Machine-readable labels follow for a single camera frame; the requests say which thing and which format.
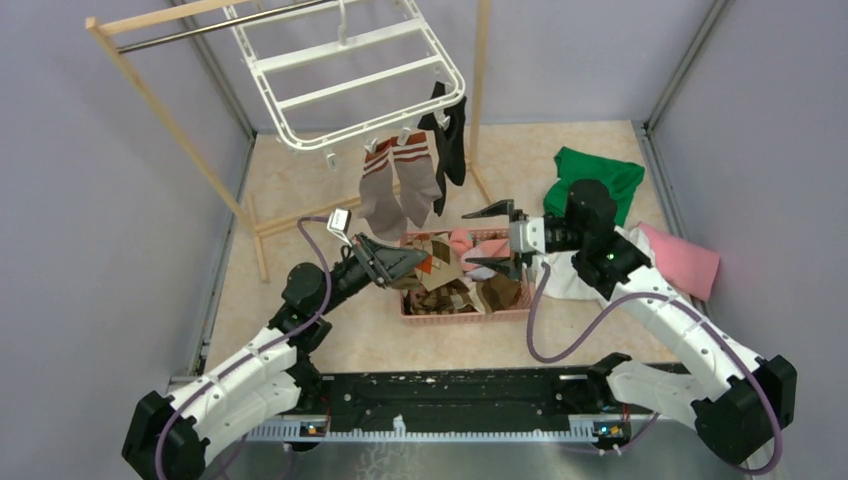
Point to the pink cloth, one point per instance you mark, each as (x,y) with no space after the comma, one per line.
(688,267)

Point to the metal rack rod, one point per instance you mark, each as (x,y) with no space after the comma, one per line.
(269,14)

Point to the grey orange striped sock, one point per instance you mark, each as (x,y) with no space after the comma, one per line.
(419,188)

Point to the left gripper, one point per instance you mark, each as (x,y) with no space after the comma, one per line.
(389,264)

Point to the wooden drying rack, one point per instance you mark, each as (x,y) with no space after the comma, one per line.
(414,23)

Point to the white cloth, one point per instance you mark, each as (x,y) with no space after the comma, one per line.
(564,283)

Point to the white clip hanger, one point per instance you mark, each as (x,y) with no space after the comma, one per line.
(343,110)

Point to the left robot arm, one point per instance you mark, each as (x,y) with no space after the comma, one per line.
(178,435)

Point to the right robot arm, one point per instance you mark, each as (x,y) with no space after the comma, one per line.
(736,400)

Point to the green cloth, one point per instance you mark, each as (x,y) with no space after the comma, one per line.
(621,179)

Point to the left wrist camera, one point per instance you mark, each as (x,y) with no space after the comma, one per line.
(338,224)

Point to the brown striped sock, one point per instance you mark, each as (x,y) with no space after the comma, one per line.
(498,293)

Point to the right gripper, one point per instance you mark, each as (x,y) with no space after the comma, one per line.
(503,264)

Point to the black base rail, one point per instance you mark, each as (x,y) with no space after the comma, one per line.
(493,401)

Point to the pink patterned sock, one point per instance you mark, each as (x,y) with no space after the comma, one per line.
(477,243)

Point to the argyle patterned sock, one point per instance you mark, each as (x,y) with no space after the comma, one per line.
(454,297)
(441,266)

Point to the pink plastic basket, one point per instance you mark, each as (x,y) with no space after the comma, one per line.
(518,312)

